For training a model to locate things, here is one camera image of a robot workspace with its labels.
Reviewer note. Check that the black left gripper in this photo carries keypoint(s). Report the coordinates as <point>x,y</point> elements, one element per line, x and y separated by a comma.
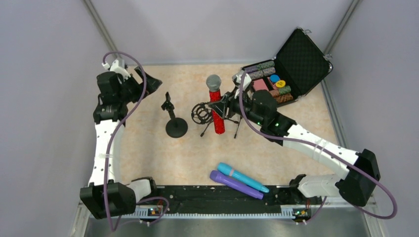
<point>137,83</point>

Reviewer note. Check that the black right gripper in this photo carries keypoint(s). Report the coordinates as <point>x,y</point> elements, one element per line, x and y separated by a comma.
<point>230,104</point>

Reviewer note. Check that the shock mount tripod stand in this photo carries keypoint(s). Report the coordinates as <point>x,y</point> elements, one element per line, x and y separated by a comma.
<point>202,115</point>

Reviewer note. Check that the red glitter microphone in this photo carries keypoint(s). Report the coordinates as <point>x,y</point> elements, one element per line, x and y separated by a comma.
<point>213,83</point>

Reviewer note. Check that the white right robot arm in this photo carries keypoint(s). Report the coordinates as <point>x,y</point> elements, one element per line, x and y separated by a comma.
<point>355,173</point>

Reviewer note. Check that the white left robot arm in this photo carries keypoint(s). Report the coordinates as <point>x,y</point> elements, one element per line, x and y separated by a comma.
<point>105,195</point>

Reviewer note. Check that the black tripod mic stand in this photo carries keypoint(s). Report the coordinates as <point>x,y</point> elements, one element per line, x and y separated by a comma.
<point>237,122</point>

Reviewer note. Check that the black round base stand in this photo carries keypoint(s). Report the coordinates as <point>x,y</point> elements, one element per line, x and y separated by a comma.
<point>176,127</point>

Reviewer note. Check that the red playing card deck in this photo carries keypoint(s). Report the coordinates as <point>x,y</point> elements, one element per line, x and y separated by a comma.
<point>259,84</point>

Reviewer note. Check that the purple chip stack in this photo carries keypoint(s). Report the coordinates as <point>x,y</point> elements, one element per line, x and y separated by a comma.
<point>251,69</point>

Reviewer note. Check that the red white chip stack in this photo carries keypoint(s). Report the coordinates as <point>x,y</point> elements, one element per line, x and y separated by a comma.
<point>274,93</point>

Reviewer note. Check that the blue round dealer chip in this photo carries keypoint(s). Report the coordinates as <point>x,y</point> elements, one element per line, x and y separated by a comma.
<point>274,78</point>

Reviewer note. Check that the orange black chip stack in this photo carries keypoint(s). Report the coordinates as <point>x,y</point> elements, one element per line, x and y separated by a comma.
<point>284,98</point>

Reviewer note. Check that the yellow round dealer chip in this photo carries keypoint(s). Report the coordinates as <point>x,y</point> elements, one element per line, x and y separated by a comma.
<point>280,84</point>

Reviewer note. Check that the green chip stack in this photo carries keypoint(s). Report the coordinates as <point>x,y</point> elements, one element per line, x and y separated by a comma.
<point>284,90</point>

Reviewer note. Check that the cyan toy microphone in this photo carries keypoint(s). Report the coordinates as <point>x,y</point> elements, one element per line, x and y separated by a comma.
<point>230,171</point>

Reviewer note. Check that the purple toy microphone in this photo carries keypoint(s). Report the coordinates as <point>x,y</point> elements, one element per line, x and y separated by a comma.
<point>218,177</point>

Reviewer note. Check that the black poker chip case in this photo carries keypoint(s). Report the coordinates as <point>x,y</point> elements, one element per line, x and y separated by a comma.
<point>300,63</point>

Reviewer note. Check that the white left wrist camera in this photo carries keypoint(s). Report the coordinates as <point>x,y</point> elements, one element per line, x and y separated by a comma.
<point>118,66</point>

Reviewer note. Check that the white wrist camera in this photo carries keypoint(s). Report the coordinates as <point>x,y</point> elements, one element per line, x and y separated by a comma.
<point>118,66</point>
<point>241,77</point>

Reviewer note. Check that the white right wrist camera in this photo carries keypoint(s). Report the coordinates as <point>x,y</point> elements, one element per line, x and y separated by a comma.
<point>241,77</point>

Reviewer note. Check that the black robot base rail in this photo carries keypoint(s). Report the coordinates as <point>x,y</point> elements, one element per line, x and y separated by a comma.
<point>224,202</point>

